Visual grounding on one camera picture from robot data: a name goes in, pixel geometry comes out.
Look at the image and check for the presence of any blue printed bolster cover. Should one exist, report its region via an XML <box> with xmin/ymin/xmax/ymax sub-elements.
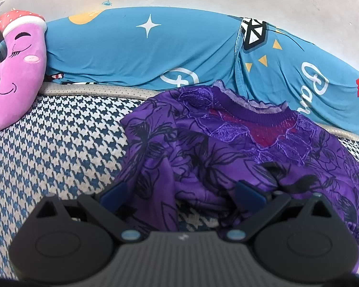
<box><xmin>0</xmin><ymin>6</ymin><xmax>359</xmax><ymax>139</ymax></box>

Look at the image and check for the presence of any purple floral shirt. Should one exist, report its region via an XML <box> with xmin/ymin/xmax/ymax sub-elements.
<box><xmin>114</xmin><ymin>80</ymin><xmax>359</xmax><ymax>276</ymax></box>

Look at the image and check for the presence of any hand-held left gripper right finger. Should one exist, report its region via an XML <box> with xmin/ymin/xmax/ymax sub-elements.
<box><xmin>227</xmin><ymin>181</ymin><xmax>332</xmax><ymax>243</ymax></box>

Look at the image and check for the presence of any pink moon plush pillow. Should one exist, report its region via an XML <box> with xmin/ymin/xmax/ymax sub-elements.
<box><xmin>0</xmin><ymin>10</ymin><xmax>47</xmax><ymax>133</ymax></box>

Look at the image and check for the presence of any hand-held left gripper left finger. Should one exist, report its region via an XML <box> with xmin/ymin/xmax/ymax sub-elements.
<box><xmin>36</xmin><ymin>181</ymin><xmax>142</xmax><ymax>243</ymax></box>

